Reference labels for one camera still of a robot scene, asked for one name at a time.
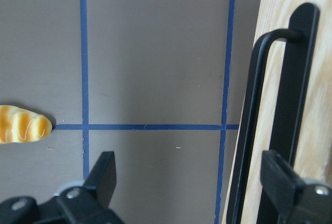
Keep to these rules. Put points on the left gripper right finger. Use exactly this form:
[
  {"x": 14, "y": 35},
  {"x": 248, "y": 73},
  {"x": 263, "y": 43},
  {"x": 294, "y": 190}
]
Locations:
[{"x": 288, "y": 198}]

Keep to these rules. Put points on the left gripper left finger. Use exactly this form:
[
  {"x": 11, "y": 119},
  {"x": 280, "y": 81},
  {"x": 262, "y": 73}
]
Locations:
[{"x": 87, "y": 203}]

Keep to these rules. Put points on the black metal drawer handle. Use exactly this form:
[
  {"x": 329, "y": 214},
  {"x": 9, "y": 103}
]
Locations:
[{"x": 299, "y": 40}]

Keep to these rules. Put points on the toy bread roll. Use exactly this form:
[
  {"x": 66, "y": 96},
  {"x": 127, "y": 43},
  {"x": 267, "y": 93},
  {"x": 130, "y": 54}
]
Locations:
[{"x": 20, "y": 125}]

